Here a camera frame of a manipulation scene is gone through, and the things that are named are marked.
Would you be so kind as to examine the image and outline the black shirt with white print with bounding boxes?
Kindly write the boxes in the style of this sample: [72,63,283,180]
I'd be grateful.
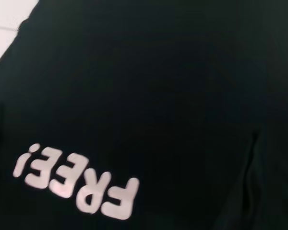
[0,0,288,230]

